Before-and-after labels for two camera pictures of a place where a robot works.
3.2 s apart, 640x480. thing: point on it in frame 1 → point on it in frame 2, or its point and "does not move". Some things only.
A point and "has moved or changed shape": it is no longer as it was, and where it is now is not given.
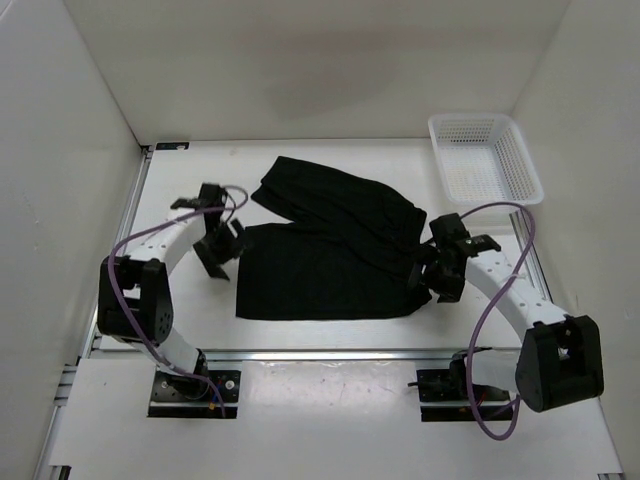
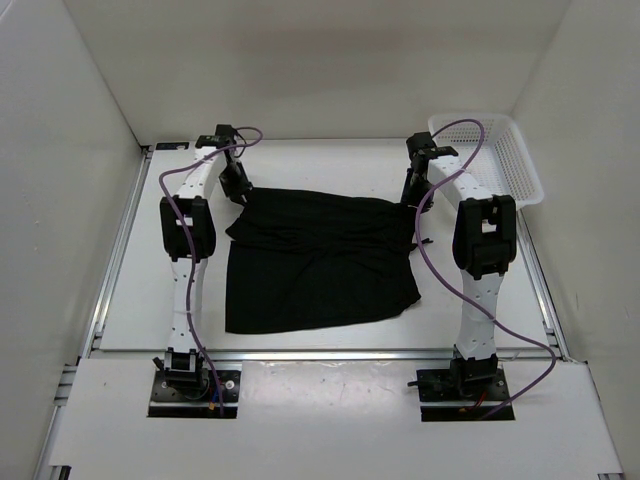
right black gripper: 449,292 → 410,199
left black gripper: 212,262 → 243,188
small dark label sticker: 171,145 does not move
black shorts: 348,253 has moved or changed shape
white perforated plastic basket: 485,159 does not move
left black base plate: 175,394 does not move
